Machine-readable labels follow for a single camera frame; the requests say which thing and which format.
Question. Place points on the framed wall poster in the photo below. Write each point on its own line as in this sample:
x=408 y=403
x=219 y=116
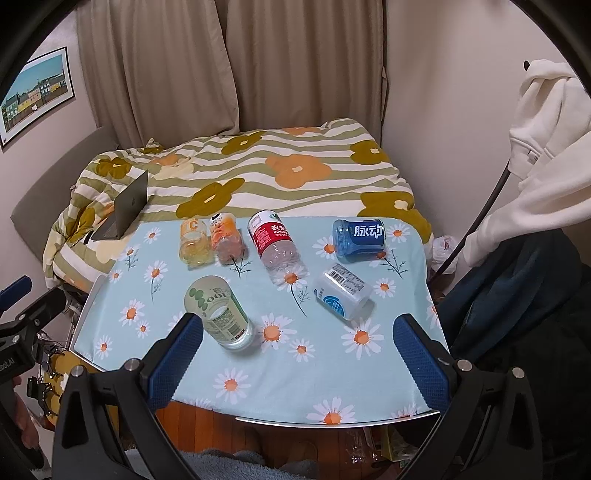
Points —
x=37 y=92

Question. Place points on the black curved pole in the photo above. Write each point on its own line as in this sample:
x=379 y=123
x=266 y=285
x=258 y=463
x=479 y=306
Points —
x=489 y=203

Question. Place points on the striped floral blanket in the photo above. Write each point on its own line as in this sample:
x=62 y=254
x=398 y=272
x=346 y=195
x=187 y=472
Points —
x=286 y=184

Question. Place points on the grey fluffy cloth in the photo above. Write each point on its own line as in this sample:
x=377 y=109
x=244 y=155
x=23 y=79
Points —
x=221 y=465

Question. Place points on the dark blue garment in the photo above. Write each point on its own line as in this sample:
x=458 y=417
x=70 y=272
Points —
x=508 y=300

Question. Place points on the red label water bottle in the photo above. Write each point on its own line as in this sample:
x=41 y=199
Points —
x=270 y=240

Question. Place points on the clear plastic packaging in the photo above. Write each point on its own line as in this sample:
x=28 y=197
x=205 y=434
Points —
x=374 y=447

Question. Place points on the white hoodie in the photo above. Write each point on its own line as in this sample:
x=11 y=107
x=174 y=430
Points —
x=545 y=161

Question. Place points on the daisy print tablecloth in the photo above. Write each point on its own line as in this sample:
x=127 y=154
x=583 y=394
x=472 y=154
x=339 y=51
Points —
x=300 y=378

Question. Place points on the white blue label bottle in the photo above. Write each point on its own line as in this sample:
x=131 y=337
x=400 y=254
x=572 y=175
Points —
x=341 y=290

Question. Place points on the grey bed headboard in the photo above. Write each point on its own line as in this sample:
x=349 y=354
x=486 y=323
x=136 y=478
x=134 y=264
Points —
x=41 y=203

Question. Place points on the beige curtain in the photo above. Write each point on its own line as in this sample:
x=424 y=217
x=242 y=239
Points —
x=304 y=64
x=152 y=69

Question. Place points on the orange pink plastic bottle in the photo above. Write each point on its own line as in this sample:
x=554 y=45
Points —
x=227 y=244

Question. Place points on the white plastic bag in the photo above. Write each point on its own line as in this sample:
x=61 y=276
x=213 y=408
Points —
x=443 y=247

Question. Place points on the green label plastic bottle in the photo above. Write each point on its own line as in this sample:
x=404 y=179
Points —
x=217 y=309

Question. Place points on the grey laptop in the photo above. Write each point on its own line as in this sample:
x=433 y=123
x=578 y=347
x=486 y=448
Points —
x=131 y=203

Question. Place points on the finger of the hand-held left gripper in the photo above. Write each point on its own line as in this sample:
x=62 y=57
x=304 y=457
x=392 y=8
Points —
x=44 y=304
x=14 y=295

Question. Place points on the blue plastic bottle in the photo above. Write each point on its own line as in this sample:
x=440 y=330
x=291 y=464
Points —
x=360 y=240

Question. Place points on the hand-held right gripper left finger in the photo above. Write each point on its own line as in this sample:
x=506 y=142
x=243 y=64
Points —
x=178 y=362

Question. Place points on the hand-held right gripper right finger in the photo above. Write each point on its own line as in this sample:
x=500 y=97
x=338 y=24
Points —
x=422 y=364

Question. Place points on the person's left hand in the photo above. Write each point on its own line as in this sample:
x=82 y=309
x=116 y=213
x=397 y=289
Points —
x=28 y=422

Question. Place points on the yellow plastic bottle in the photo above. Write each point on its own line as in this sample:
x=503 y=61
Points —
x=194 y=244

